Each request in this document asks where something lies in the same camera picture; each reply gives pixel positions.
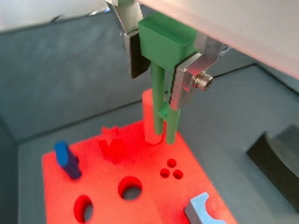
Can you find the black curved fixture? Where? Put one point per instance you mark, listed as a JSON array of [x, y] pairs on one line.
[[275, 155]]

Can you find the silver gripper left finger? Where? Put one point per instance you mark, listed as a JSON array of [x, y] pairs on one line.
[[128, 15]]

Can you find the red star peg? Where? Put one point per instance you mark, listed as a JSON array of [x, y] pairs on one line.
[[111, 145]]

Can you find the dark blue rounded peg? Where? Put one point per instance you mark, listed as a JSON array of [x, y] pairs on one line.
[[67, 160]]

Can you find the red peg board block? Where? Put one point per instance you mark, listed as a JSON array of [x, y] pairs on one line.
[[144, 190]]

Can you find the light blue notched peg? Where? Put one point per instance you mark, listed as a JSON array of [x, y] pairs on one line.
[[196, 211]]

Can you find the tall red hexagonal peg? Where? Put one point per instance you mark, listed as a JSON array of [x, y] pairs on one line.
[[148, 116]]

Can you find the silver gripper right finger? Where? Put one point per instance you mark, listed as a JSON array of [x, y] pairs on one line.
[[189, 75]]

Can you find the green three prong object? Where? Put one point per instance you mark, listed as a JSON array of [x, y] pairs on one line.
[[167, 45]]

